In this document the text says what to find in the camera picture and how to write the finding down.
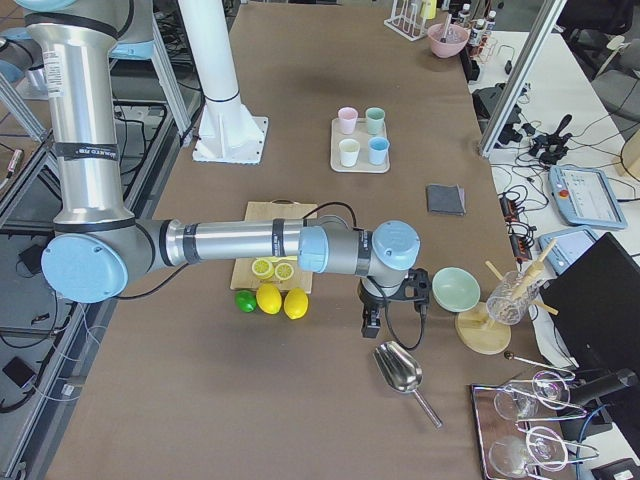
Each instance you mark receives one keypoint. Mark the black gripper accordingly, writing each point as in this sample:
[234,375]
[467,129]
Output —
[370,303]

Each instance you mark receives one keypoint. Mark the cream yellow cup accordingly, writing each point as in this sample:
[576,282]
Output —
[349,149]

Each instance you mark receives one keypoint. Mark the blue cup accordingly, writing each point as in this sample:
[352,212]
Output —
[377,150]

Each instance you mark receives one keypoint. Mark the green cup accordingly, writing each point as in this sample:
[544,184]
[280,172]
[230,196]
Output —
[374,119]

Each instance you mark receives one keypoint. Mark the pink cup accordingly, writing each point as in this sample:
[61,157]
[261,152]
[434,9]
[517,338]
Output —
[347,119]

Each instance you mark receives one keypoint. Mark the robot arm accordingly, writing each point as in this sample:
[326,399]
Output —
[100,246]

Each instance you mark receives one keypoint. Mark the beige rabbit tray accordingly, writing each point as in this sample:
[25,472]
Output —
[363,163]

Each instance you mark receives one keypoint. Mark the mirrored glass rack tray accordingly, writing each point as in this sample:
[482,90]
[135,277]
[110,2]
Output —
[599,429]

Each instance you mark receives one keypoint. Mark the whole yellow lemon upper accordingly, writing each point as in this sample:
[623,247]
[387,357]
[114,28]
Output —
[296,304]

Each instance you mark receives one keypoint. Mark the whole yellow lemon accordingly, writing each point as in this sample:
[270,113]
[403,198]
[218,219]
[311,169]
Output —
[269,299]
[296,304]

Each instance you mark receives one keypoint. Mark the green bowl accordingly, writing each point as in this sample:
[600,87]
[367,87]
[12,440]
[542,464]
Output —
[455,289]

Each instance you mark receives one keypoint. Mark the lemon half lower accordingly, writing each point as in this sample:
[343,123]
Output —
[284,271]

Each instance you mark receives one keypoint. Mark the lemon half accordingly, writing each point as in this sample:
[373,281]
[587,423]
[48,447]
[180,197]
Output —
[284,271]
[262,268]

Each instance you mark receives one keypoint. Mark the wooden stand base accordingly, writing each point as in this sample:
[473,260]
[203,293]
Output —
[479,332]

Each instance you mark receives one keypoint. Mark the whole yellow lemon lower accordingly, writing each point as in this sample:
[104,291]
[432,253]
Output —
[269,299]

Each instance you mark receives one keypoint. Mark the lemon half upper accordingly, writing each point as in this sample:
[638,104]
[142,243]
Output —
[262,268]

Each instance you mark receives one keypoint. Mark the green lime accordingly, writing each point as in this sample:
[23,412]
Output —
[245,300]

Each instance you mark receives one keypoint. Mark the bamboo cutting board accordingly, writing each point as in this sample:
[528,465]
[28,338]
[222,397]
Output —
[242,277]

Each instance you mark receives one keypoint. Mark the clear glass on stand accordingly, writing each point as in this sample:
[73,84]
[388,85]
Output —
[508,303]

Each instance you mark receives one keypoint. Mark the grey folded cloth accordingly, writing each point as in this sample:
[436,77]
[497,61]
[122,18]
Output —
[443,199]

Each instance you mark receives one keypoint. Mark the wine glass upper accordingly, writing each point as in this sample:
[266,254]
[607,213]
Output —
[545,397]

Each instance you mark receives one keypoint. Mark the wine glass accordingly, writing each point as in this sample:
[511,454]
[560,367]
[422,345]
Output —
[545,397]
[535,454]

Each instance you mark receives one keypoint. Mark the blue teach pendant rear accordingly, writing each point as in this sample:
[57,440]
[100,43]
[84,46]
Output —
[571,243]

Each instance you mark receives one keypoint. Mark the blue teach pendant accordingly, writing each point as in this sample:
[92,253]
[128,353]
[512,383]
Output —
[585,197]
[571,243]

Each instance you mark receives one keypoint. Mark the wine glass lower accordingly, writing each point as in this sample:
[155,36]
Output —
[535,454]

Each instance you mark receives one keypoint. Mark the black monitor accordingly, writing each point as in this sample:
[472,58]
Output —
[597,299]

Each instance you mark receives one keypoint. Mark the white support column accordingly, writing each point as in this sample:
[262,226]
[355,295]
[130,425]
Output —
[228,132]

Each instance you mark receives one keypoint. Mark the blue teach pendant front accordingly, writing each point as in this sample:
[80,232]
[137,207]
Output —
[585,197]

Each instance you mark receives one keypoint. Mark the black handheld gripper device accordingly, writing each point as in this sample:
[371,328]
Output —
[551,147]

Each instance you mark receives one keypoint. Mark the metal scoop in ice bowl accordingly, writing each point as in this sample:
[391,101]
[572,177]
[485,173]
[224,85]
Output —
[445,28]

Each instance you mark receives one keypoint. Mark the pink ice bowl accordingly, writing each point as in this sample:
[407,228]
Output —
[446,45]

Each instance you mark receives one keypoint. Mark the yellow cup on rack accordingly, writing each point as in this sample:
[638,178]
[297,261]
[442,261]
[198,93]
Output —
[429,9]

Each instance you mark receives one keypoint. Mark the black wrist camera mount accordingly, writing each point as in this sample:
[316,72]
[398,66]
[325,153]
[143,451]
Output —
[415,288]

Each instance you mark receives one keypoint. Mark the white wire cup rack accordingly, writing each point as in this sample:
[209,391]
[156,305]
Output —
[406,19]

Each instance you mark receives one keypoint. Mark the aluminium frame post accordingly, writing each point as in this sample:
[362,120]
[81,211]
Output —
[541,28]

